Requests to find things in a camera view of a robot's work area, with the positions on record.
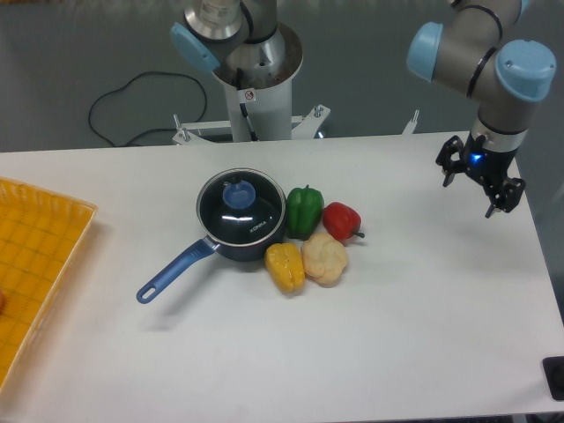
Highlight red bell pepper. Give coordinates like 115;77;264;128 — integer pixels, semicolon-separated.
323;202;365;243

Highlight green bell pepper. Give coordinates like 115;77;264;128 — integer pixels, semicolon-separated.
286;185;324;241

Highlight black corner device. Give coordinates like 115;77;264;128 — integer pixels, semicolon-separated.
542;356;564;401

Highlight beige bread roll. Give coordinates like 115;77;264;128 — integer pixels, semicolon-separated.
301;233;348;287

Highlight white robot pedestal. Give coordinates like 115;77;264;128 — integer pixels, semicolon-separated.
170;23;331;142

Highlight yellow plastic basket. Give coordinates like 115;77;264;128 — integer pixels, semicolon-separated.
1;177;98;386

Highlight dark blue saucepan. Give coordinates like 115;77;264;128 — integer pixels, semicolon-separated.
136;167;288;305

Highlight yellow bell pepper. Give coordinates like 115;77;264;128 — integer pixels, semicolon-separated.
264;242;305;293

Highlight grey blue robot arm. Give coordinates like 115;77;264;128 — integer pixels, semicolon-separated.
170;1;556;212

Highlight glass pot lid blue knob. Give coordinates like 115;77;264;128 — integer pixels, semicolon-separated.
196;167;287;246

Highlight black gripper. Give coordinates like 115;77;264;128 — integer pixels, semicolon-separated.
435;133;525;219

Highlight black cable on floor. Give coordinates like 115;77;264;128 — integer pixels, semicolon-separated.
87;70;208;148

